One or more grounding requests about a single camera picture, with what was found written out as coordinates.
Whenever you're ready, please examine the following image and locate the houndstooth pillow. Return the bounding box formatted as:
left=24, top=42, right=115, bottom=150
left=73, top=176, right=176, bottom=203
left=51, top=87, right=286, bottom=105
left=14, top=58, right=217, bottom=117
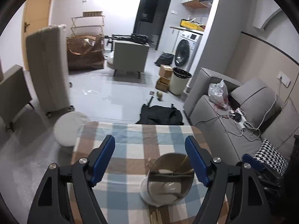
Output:
left=253, top=139, right=288, bottom=175

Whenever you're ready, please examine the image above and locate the checkered tablecloth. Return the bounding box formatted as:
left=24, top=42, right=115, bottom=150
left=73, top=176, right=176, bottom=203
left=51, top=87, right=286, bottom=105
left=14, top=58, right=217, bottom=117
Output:
left=68, top=121, right=230, bottom=224

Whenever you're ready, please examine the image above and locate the white power strip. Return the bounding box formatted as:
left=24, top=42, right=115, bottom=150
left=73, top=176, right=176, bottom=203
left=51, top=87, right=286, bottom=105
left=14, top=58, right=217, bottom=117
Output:
left=229, top=108, right=246, bottom=130

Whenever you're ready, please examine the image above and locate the round white stool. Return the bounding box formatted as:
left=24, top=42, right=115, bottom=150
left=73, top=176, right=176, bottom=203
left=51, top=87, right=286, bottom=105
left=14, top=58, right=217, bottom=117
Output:
left=53, top=111, right=90, bottom=147

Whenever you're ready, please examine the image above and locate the grey sofa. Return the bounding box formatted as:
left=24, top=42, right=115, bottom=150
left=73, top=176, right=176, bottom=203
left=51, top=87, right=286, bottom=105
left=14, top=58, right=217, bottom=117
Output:
left=184, top=68, right=298, bottom=165

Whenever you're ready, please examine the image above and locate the grey white utensil holder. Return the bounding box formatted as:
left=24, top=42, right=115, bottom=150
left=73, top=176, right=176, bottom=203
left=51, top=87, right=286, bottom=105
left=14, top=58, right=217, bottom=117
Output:
left=140, top=152, right=195, bottom=207

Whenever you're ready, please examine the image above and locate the grey sofa cushion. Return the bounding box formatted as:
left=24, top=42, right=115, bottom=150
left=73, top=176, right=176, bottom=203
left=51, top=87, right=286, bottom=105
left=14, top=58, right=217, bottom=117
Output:
left=230, top=77, right=284, bottom=128

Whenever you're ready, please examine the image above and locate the white plastic bag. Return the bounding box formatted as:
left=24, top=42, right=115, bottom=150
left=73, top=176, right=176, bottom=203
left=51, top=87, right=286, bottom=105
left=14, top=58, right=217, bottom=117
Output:
left=208, top=79, right=229, bottom=110

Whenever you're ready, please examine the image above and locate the grey armchair by cabinet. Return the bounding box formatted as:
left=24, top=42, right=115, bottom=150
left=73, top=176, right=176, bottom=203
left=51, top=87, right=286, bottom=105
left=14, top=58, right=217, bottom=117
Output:
left=0, top=65, right=34, bottom=132

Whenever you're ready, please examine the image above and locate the black backpack on floor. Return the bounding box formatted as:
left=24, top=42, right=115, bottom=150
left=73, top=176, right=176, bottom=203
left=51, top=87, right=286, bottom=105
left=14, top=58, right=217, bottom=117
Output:
left=136, top=104, right=184, bottom=125

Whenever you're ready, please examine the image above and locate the beige trash bin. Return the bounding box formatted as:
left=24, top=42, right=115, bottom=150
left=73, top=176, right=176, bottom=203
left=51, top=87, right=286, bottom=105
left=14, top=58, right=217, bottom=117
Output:
left=169, top=67, right=192, bottom=96

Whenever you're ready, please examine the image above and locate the cardboard box lower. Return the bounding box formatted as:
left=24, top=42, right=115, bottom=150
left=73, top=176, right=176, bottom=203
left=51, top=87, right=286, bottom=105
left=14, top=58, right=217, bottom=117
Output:
left=156, top=77, right=170, bottom=92

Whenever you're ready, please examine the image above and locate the cardboard box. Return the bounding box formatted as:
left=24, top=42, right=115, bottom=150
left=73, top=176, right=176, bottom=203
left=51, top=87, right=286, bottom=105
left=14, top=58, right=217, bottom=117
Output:
left=159, top=65, right=173, bottom=79
left=156, top=77, right=170, bottom=92

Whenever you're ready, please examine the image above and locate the cardboard box upper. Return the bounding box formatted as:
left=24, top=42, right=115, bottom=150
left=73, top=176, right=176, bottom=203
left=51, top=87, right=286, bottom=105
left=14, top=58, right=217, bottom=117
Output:
left=159, top=65, right=173, bottom=79

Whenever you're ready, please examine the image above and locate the brown patterned bag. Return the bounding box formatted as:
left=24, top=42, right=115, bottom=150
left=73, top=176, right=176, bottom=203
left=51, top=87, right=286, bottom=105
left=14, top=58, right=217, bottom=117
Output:
left=66, top=35, right=104, bottom=71

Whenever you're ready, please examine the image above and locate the black garbage bag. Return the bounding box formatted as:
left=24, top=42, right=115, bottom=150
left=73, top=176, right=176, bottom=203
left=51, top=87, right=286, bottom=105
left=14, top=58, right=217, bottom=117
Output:
left=154, top=53, right=174, bottom=67

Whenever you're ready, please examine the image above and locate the grey armchair centre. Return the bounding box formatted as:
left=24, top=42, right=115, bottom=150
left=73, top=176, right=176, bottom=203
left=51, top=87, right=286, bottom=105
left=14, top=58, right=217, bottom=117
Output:
left=112, top=41, right=150, bottom=78

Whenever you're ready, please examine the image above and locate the washing machine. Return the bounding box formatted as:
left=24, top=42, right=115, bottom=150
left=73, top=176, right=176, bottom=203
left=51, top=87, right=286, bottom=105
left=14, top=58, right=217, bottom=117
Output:
left=173, top=30, right=203, bottom=72

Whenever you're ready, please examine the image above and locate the wooden rack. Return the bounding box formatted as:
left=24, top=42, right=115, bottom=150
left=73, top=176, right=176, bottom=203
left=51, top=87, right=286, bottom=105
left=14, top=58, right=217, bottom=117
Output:
left=70, top=11, right=105, bottom=36

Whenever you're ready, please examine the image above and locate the wooden door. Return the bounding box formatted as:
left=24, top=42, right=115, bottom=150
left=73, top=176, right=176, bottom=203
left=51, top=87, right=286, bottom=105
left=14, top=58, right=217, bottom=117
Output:
left=22, top=0, right=52, bottom=71

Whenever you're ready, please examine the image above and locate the black tripod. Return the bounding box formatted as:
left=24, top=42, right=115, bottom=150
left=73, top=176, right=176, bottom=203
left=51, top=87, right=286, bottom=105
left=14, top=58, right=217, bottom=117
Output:
left=104, top=33, right=151, bottom=45

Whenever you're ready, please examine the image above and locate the yellow box on counter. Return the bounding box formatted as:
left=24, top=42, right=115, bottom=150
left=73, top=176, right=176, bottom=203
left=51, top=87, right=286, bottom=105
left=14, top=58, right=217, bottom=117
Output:
left=180, top=19, right=206, bottom=31

